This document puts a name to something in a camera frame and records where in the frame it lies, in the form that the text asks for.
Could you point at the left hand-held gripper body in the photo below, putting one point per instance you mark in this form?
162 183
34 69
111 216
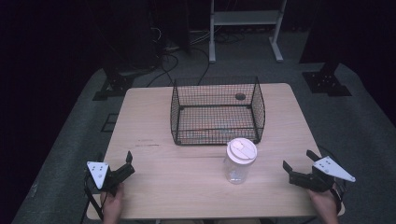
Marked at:
99 174

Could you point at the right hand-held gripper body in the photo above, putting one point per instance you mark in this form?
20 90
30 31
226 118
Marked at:
323 177

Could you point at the clear plastic jar white lid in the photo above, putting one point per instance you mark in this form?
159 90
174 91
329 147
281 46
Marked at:
238 168

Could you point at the person's right hand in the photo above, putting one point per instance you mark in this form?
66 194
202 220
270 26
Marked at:
323 202

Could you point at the person's left hand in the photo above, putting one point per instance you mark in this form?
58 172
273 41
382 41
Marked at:
111 203

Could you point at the black metal stand base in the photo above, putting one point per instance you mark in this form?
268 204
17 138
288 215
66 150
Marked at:
327 82
113 85

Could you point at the small dark round cap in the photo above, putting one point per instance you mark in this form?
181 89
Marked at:
240 96

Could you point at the white metal stand frame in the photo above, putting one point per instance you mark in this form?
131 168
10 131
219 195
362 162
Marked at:
246 18

